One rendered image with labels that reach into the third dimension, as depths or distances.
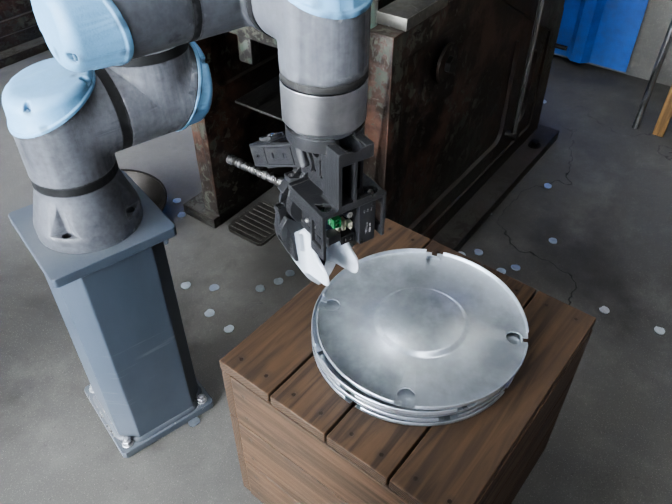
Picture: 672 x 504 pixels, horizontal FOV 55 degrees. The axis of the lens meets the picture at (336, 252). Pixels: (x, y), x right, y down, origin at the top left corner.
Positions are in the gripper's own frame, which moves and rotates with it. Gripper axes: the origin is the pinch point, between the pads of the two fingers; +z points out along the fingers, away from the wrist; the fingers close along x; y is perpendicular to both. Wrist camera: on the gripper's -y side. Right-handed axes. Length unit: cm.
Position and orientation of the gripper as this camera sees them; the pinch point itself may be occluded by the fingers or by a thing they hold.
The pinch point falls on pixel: (316, 269)
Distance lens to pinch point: 72.0
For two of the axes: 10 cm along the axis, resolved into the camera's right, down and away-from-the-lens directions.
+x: 8.4, -3.7, 4.1
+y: 5.5, 5.6, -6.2
